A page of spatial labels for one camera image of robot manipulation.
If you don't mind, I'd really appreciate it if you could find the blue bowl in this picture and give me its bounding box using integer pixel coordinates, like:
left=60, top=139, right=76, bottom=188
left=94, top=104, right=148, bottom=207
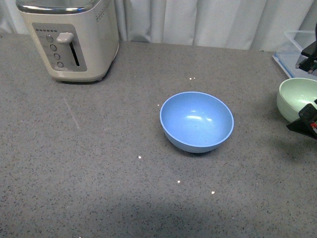
left=159, top=92, right=234, bottom=153

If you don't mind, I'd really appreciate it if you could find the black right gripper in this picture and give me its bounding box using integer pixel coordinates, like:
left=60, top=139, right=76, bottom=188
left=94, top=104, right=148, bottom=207
left=286, top=41, right=317, bottom=140

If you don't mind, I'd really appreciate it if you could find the white curtain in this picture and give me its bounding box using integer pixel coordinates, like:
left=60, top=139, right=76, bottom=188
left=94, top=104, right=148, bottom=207
left=0, top=0, right=317, bottom=52

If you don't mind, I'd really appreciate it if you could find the green bowl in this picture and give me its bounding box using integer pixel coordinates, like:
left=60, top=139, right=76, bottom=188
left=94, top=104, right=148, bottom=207
left=277, top=78, right=317, bottom=122

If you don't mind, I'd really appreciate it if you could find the clear plastic container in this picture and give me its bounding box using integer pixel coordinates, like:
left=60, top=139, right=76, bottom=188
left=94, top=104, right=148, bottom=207
left=283, top=30, right=317, bottom=75

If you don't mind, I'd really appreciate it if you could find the blue rimmed container lid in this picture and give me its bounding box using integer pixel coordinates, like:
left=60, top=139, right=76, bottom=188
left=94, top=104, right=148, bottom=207
left=272, top=52, right=317, bottom=81

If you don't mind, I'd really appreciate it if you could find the cream toaster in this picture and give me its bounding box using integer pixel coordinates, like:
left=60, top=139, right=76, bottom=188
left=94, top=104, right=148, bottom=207
left=16, top=0, right=119, bottom=82

